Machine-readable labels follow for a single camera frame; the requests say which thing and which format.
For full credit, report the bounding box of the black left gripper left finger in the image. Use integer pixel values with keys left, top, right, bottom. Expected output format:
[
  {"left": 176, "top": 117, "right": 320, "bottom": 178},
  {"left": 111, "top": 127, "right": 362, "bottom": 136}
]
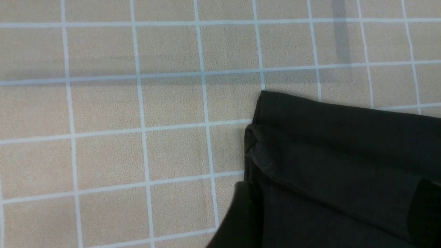
[{"left": 207, "top": 182, "right": 264, "bottom": 248}]

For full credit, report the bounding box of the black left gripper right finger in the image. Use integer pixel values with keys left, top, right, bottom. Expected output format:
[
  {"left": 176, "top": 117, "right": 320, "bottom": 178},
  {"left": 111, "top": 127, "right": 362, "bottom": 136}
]
[{"left": 408, "top": 179, "right": 441, "bottom": 248}]

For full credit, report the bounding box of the dark gray long-sleeve shirt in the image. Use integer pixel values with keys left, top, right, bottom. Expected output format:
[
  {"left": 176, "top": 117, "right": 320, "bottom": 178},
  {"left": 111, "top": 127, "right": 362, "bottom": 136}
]
[{"left": 245, "top": 91, "right": 441, "bottom": 248}]

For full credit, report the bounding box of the checkered beige table mat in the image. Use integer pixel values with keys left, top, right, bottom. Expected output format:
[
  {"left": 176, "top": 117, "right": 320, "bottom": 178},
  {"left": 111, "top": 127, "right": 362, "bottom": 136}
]
[{"left": 0, "top": 0, "right": 440, "bottom": 248}]

